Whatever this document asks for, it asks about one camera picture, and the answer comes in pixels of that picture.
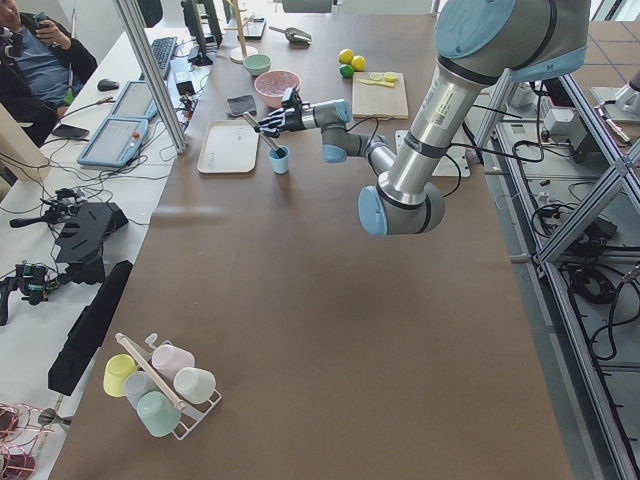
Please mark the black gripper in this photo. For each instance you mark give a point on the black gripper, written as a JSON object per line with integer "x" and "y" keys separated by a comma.
{"x": 295, "y": 120}

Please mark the steel muddler black tip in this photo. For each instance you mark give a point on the steel muddler black tip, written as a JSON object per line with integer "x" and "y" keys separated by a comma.
{"x": 271, "y": 143}

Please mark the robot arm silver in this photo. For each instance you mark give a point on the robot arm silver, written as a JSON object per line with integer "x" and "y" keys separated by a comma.
{"x": 476, "y": 42}

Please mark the light blue cup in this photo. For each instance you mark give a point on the light blue cup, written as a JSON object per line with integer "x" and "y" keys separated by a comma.
{"x": 279, "y": 159}

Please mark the pink bowl with ice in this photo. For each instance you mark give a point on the pink bowl with ice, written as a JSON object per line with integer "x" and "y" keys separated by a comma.
{"x": 271, "y": 86}

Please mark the steel ice scoop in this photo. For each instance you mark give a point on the steel ice scoop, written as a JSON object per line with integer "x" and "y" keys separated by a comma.
{"x": 294, "y": 35}

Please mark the pink cup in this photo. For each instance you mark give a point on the pink cup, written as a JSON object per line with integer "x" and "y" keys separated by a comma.
{"x": 169, "y": 359}

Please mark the white cup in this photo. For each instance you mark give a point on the white cup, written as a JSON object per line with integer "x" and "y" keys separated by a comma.
{"x": 194, "y": 384}

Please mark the yellow cup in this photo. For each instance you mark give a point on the yellow cup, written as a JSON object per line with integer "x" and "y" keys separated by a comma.
{"x": 117, "y": 369}

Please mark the grey cup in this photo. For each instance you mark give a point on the grey cup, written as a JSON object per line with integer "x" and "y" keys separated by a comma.
{"x": 136, "y": 386}

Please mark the white cup rack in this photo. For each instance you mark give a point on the white cup rack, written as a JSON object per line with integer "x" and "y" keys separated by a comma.
{"x": 191, "y": 414}

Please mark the mint cup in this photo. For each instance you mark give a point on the mint cup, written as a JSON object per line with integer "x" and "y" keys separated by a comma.
{"x": 158, "y": 414}

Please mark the grey folded cloth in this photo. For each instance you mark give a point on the grey folded cloth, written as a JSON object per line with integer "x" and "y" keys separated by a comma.
{"x": 237, "y": 106}

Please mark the cream plastic tray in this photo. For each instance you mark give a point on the cream plastic tray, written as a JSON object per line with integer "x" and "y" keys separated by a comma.
{"x": 229, "y": 147}

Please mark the mint green bowl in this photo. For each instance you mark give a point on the mint green bowl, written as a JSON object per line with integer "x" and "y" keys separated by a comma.
{"x": 257, "y": 64}

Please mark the wooden glass stand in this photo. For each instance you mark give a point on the wooden glass stand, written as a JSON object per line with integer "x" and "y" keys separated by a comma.
{"x": 243, "y": 50}

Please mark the green lime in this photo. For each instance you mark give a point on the green lime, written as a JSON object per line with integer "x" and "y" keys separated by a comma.
{"x": 346, "y": 71}

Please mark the yellow lemon upper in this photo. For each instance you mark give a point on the yellow lemon upper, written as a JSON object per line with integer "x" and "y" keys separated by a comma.
{"x": 346, "y": 56}

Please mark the yellow lemon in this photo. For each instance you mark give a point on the yellow lemon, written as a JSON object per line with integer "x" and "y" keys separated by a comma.
{"x": 346, "y": 56}
{"x": 358, "y": 63}

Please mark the yellow lemon lower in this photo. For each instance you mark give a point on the yellow lemon lower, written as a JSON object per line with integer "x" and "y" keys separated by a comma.
{"x": 358, "y": 63}

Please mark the wooden cutting board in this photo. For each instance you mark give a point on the wooden cutting board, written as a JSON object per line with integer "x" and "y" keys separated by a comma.
{"x": 370, "y": 100}

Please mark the yellow plastic knife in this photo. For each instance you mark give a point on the yellow plastic knife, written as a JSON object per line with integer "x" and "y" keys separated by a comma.
{"x": 381, "y": 83}

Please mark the lemon slice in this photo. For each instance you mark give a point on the lemon slice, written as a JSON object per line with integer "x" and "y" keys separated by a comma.
{"x": 390, "y": 77}

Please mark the black monitor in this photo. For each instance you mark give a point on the black monitor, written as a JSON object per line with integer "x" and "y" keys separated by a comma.
{"x": 205, "y": 49}

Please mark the black keyboard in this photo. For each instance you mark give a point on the black keyboard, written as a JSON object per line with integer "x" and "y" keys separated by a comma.
{"x": 163, "y": 50}

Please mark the teach pendant upper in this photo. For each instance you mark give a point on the teach pendant upper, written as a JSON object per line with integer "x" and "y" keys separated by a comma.
{"x": 135, "y": 100}

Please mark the teach pendant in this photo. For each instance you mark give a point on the teach pendant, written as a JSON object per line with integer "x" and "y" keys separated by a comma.
{"x": 135, "y": 100}
{"x": 115, "y": 143}

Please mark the teach pendant lower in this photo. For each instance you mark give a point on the teach pendant lower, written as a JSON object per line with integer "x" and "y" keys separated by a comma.
{"x": 115, "y": 143}

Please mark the black computer mouse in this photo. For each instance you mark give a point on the black computer mouse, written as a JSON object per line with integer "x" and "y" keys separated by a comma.
{"x": 105, "y": 85}

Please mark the black phone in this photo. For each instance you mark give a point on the black phone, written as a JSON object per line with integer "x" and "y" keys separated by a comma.
{"x": 70, "y": 132}

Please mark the seated person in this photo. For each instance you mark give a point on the seated person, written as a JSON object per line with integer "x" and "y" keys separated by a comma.
{"x": 34, "y": 85}

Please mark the long black bar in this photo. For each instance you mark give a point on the long black bar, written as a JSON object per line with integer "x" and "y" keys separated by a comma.
{"x": 88, "y": 332}

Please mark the aluminium frame post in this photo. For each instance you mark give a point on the aluminium frame post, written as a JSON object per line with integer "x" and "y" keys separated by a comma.
{"x": 134, "y": 26}

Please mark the white camera pillar base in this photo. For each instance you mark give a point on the white camera pillar base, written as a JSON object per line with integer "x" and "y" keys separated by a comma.
{"x": 454, "y": 164}

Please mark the black stand bracket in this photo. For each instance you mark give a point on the black stand bracket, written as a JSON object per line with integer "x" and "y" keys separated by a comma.
{"x": 81, "y": 241}

